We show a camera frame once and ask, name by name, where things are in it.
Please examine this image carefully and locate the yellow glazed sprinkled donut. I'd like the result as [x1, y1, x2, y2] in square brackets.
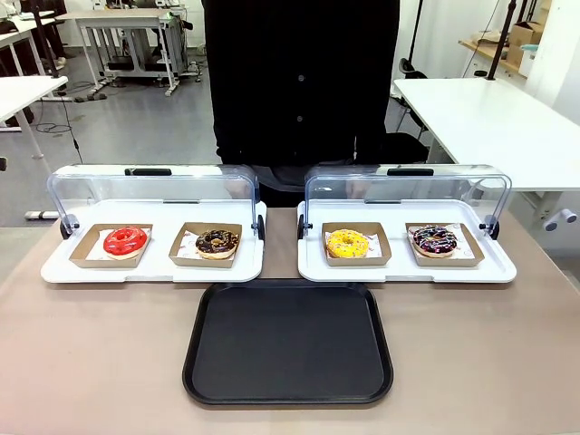
[325, 228, 371, 260]

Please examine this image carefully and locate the chocolate donut with nut sprinkles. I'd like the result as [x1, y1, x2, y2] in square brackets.
[195, 228, 240, 261]

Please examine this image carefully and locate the brown cardboard donut box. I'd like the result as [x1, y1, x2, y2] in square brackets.
[168, 221, 244, 269]
[321, 221, 392, 267]
[68, 223, 154, 269]
[404, 221, 486, 268]

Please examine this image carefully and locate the white display tray base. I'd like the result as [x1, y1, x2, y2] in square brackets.
[296, 198, 518, 285]
[40, 198, 268, 285]

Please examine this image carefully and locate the black plastic serving tray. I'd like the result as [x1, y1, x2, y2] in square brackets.
[181, 279, 394, 406]

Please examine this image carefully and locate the dark donut with pink drizzle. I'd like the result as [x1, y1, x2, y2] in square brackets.
[411, 225, 459, 259]

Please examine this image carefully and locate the red glazed donut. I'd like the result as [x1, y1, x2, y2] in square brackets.
[102, 226, 150, 261]

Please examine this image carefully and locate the clear hinged display lid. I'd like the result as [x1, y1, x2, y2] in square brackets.
[296, 163, 514, 241]
[46, 164, 266, 241]

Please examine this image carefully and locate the person in black shirt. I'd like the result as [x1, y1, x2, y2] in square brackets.
[200, 0, 430, 208]

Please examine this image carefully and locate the large white table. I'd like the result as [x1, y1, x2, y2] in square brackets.
[392, 77, 580, 233]

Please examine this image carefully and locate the grey height-adjustable desk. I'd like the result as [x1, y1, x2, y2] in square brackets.
[54, 5, 200, 98]

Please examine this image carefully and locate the wooden shelf board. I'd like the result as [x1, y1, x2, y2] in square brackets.
[458, 38, 529, 80]

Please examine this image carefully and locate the black stand pole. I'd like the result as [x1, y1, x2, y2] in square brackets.
[485, 0, 518, 82]
[31, 0, 61, 80]

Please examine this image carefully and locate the small white desk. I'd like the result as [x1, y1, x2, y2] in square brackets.
[0, 74, 70, 161]

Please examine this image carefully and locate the white desk with dark items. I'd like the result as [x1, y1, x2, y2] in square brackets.
[0, 8, 56, 76]

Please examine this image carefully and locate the black floor cable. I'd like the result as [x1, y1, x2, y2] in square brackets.
[34, 88, 85, 164]

